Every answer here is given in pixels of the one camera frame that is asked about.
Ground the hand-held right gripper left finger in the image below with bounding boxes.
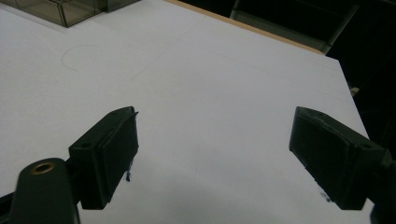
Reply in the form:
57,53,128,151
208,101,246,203
68,105,140,210

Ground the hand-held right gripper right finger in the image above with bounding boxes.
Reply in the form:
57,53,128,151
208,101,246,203
289,105,393,211

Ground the clear smoky plastic box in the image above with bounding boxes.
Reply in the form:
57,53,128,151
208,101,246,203
0,0,141,28

